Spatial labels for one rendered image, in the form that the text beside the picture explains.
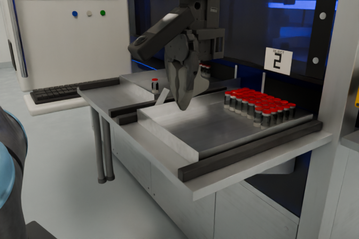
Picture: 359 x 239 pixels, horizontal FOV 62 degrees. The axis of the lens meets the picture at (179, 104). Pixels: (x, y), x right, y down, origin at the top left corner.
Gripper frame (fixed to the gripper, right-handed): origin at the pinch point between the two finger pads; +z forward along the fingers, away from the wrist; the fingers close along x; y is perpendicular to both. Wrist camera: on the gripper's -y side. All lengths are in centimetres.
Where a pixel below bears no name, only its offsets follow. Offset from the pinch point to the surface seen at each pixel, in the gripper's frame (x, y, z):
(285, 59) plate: 4.7, 35.5, -3.7
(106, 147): 99, 17, 59
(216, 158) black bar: -7.3, 3.4, 9.1
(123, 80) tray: 51, 10, 9
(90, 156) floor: 165, 24, 99
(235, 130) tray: 2.7, 17.5, 10.9
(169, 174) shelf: -3.4, -4.4, 11.7
